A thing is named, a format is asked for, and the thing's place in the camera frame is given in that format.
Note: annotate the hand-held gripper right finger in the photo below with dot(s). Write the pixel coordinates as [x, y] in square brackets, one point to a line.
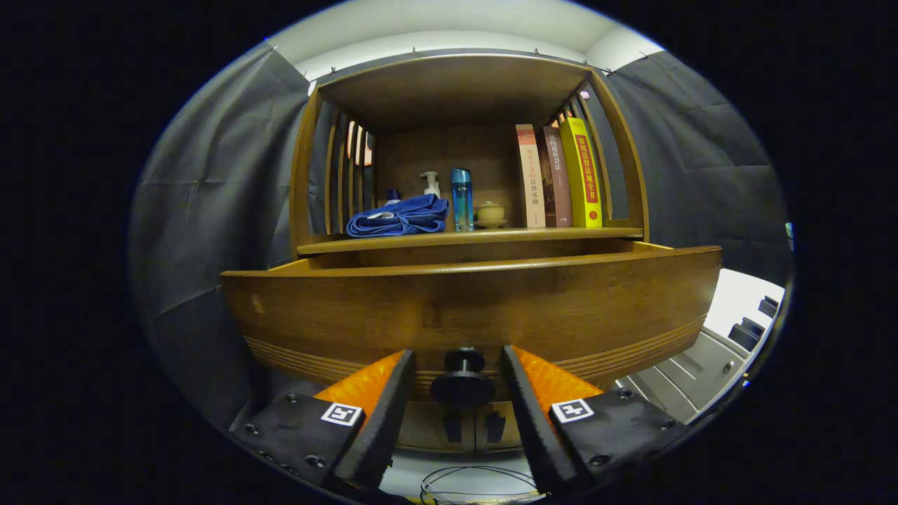
[530, 428]

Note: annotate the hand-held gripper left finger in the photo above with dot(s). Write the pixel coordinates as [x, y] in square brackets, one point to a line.
[382, 428]

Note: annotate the black drawer knob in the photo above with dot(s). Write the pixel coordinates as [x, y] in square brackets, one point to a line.
[463, 389]

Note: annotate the wooden drawer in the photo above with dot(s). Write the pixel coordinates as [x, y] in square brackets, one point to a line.
[477, 308]

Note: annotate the wooden cabinet door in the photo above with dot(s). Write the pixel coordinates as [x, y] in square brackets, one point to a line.
[421, 428]
[512, 428]

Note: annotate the wooden cabinet countertop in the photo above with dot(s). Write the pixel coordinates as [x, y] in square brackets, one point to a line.
[491, 237]

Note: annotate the wooden cabinet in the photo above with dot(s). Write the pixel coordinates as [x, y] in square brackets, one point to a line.
[456, 91]

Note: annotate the blue folded towel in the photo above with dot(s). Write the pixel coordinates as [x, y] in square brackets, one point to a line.
[407, 214]

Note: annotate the yellow lidded tea cup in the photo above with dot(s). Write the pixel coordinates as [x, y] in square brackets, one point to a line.
[490, 212]

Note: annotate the small blue-capped lotion bottle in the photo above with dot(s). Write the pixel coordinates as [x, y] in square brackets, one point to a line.
[393, 196]

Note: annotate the clear blue bottle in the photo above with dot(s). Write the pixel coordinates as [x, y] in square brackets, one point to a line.
[461, 203]

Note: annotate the black block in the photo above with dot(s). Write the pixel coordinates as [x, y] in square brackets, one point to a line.
[769, 307]
[747, 334]

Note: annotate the white table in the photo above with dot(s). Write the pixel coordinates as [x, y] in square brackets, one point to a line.
[736, 301]

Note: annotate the white pump bottle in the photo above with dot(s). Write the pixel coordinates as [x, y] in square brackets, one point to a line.
[432, 188]

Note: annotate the orange and white book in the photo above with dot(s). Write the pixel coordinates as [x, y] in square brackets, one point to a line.
[531, 182]

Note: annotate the brown book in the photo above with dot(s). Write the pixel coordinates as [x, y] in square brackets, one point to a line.
[558, 182]

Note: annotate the yellow book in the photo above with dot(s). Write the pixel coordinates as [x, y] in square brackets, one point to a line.
[582, 175]

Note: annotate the black backdrop cloth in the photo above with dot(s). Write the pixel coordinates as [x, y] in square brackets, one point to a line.
[203, 210]

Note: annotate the grey metal frame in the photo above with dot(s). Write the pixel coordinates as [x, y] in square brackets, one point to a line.
[694, 372]

